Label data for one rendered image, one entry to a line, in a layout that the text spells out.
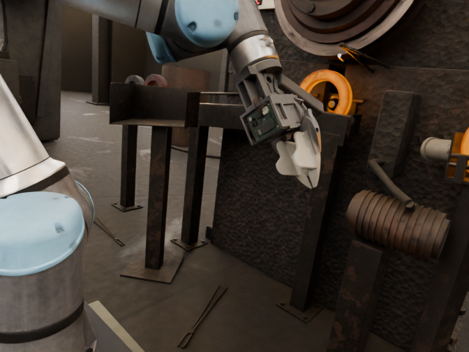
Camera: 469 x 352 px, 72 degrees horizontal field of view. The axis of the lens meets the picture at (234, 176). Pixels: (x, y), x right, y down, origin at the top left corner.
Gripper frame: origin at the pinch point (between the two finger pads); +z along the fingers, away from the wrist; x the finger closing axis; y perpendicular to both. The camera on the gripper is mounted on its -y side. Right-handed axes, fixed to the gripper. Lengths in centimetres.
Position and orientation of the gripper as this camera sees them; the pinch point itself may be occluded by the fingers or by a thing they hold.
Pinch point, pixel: (313, 179)
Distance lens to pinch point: 55.4
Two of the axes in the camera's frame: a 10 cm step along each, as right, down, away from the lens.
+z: 3.6, 9.3, -1.1
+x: 6.1, -3.2, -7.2
